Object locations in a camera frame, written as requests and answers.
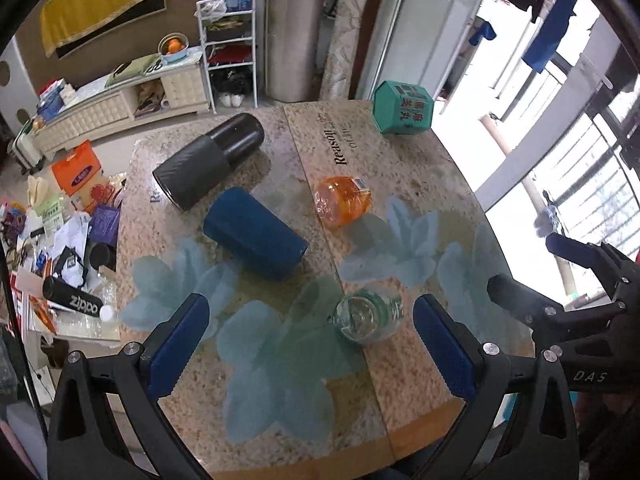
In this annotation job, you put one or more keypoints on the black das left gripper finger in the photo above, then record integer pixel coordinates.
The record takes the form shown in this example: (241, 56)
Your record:
(596, 330)

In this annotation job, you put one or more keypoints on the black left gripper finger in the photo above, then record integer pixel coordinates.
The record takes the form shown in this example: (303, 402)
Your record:
(617, 273)

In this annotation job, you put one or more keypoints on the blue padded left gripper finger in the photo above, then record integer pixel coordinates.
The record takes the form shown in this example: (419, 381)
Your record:
(540, 439)
(84, 440)

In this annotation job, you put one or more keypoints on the clear cut plastic bottle cup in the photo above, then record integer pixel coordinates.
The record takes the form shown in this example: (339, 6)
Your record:
(368, 315)

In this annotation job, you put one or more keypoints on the dark blue tumbler cup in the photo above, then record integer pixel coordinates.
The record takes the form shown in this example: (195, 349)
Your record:
(236, 221)

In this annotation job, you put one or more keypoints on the black zippo box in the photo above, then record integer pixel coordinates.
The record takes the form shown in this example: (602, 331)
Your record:
(59, 292)

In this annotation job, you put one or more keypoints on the orange plastic jar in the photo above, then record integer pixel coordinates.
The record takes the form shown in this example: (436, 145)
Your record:
(340, 200)

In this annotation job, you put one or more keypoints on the blue hanging garment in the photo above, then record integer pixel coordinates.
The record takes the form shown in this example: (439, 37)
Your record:
(542, 48)

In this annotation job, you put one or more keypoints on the green hexagonal box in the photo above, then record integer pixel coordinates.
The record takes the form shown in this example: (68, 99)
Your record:
(401, 108)

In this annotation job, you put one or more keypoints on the orange paper bag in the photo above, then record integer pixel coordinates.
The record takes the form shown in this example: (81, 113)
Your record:
(80, 176)

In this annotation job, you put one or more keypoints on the black thermos flask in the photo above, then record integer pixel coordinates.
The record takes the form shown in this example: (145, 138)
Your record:
(191, 173)

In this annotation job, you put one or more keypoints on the white suitcase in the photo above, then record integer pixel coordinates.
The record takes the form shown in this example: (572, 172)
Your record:
(23, 149)

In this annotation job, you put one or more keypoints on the white tv cabinet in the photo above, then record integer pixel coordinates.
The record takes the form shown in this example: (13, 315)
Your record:
(98, 111)

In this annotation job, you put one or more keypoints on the fruit bowl with oranges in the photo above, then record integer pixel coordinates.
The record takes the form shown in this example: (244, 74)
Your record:
(172, 47)

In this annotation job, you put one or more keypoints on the white metal shelf rack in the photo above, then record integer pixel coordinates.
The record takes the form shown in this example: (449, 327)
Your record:
(227, 30)

